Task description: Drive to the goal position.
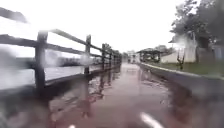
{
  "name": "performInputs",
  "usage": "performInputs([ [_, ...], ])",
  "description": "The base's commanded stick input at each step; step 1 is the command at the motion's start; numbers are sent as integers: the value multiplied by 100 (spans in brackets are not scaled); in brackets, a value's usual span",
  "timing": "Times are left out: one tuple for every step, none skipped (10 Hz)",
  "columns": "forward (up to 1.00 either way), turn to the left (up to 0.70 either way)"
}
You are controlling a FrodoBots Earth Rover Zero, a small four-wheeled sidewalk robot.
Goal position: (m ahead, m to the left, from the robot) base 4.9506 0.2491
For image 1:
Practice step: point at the distant trees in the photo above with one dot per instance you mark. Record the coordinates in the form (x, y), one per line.
(107, 47)

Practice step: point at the wet red path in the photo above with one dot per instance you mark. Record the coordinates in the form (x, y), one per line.
(123, 96)

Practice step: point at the dark roofed shelter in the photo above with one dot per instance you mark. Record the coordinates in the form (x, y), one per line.
(149, 53)

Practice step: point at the dark kerb under fence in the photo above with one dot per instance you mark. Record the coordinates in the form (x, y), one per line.
(66, 81)

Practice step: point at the grey water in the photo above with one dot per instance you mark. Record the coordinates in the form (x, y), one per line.
(63, 71)

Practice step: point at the small bare tree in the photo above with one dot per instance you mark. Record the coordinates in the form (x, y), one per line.
(180, 61)

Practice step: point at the white building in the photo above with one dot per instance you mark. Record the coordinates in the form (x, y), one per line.
(185, 51)

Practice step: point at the robot's own part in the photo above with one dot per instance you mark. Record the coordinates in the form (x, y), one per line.
(71, 126)

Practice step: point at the group of tall trees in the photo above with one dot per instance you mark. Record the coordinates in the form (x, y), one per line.
(203, 20)

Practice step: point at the wooden rail fence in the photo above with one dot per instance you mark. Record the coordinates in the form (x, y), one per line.
(40, 60)

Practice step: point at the grey wall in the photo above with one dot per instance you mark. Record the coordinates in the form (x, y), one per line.
(211, 54)

